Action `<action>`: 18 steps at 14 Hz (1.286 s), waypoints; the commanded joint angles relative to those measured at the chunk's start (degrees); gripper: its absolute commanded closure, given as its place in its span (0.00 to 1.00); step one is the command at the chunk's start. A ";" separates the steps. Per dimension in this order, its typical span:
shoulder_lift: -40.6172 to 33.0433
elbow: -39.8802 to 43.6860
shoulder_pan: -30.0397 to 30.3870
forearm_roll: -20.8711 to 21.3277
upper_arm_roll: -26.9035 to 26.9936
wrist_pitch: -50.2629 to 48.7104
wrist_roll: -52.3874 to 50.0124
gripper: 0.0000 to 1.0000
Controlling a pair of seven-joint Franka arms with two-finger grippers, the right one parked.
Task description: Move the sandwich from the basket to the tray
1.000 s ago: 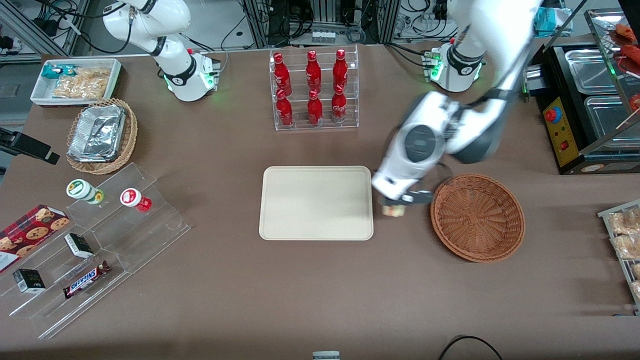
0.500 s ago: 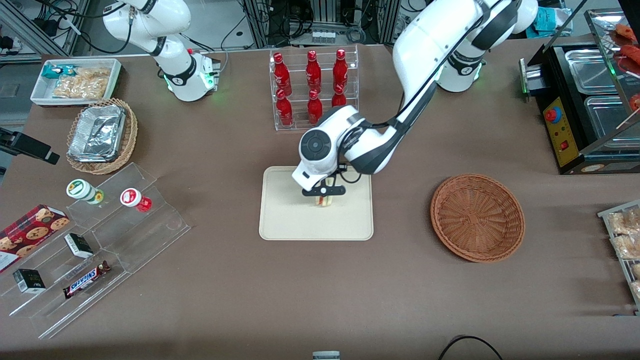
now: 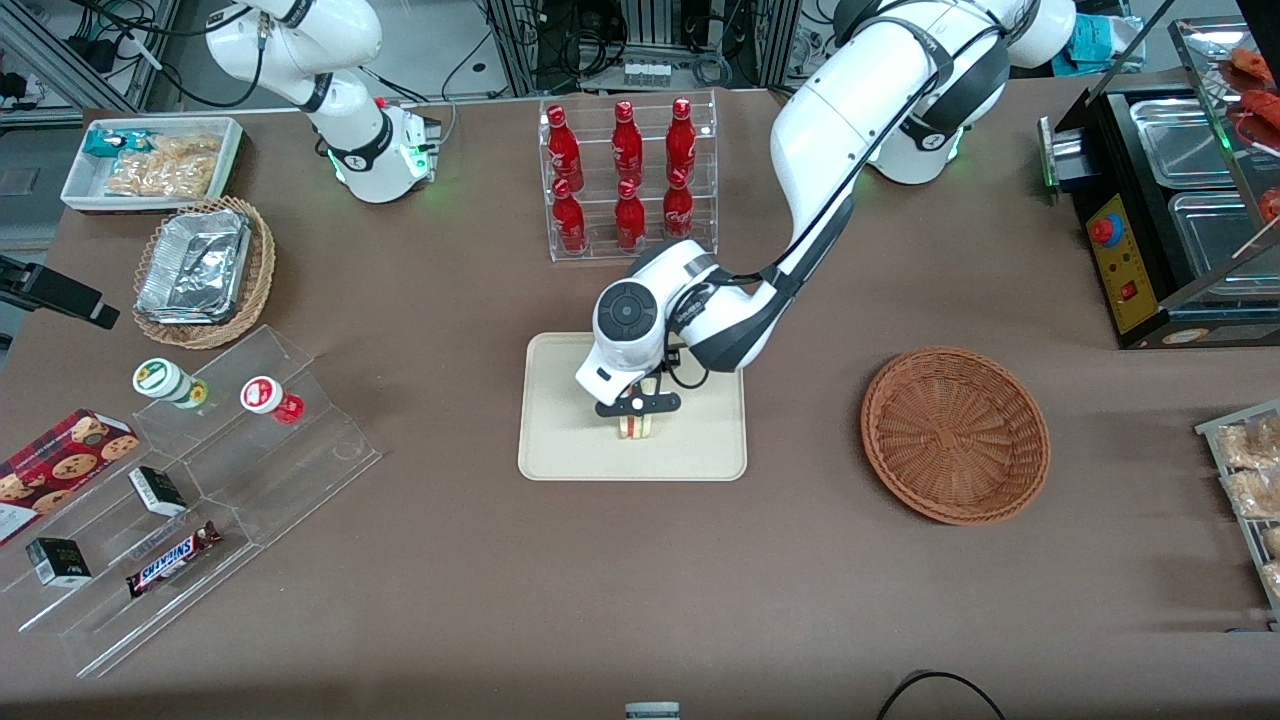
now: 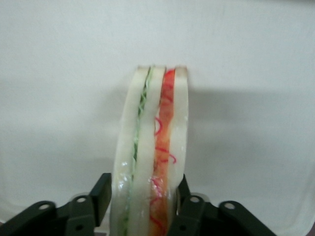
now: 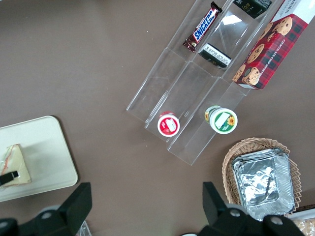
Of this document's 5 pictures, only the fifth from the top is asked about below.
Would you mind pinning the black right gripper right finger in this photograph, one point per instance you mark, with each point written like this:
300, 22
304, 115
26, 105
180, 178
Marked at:
214, 204

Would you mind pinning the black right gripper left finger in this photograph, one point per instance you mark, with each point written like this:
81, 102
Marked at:
78, 206

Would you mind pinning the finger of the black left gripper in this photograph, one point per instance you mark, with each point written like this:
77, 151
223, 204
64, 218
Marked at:
9, 177

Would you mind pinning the triangle sandwich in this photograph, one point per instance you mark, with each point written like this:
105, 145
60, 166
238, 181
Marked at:
14, 159

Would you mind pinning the light wicker basket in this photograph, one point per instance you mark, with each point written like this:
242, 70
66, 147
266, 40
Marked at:
229, 172

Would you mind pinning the beige plastic tray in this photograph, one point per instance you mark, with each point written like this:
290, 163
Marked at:
46, 152

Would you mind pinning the stacked aluminium foil trays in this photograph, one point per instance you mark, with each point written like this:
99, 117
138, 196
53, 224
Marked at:
261, 182

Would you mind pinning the green lid yogurt cup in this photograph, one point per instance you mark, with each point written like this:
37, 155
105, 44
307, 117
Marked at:
222, 120

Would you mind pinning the white plastic bin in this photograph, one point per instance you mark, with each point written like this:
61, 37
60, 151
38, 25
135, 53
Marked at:
302, 214

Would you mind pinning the red lid yogurt cup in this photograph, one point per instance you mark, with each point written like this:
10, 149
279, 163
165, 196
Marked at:
168, 124

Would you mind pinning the bagged cracker snacks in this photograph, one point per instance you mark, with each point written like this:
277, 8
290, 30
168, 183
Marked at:
307, 227

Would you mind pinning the clear acrylic stepped shelf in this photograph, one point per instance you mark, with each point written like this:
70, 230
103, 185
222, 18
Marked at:
187, 93

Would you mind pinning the black box with white label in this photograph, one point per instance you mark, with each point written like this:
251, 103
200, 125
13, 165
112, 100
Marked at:
215, 56

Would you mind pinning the red tartan cookie box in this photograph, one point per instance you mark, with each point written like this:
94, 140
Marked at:
273, 54

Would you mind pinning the Snickers chocolate bar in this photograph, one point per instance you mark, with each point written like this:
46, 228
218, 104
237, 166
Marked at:
203, 28

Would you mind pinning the small black chocolate box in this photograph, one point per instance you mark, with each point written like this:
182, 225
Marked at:
253, 7

